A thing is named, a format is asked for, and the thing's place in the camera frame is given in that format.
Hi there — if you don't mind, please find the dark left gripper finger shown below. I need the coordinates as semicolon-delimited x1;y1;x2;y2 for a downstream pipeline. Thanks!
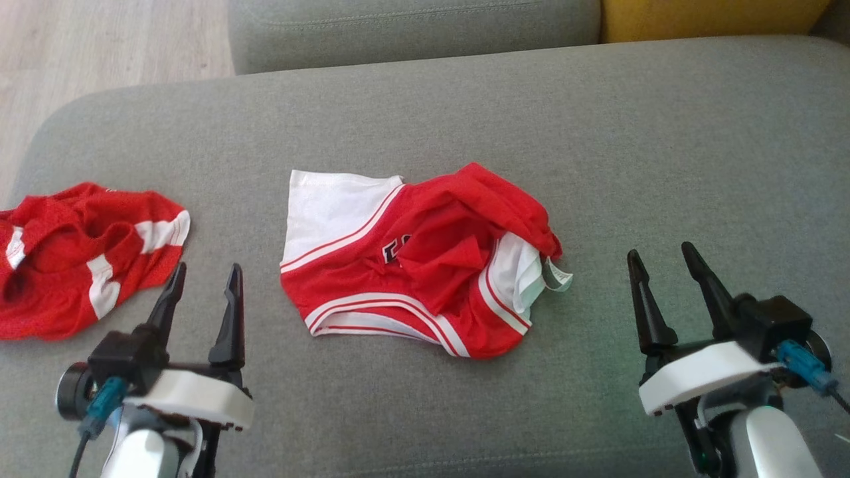
136;262;188;347
208;263;247;371

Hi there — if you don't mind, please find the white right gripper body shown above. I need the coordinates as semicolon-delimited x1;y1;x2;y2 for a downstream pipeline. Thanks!
639;335;786;418

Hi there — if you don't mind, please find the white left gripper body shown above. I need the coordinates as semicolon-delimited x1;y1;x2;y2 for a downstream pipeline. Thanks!
125;362;256;432

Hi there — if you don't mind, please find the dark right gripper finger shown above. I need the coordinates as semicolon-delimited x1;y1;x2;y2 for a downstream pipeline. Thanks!
681;242;739;341
627;249;679;356

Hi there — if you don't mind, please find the red white basketball jersey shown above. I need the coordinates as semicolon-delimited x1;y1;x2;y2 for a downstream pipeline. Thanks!
279;162;574;360

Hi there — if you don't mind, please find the red mesh white-banded garment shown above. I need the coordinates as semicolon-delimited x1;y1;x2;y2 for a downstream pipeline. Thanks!
0;182;192;341

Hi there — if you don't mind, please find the yellow sofa back cushion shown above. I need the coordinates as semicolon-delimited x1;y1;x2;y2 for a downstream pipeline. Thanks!
601;0;835;44

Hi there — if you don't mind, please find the grey sofa seat cushion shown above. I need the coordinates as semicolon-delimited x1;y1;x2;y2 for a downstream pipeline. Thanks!
228;0;602;75

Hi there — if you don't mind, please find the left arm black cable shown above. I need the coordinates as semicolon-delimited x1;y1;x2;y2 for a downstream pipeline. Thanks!
66;377;128;478

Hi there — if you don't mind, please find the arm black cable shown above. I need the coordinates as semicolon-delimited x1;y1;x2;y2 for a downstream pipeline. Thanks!
776;340;850;416
66;377;128;478

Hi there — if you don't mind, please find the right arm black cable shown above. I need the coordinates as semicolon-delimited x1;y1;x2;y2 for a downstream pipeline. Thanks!
776;340;850;416

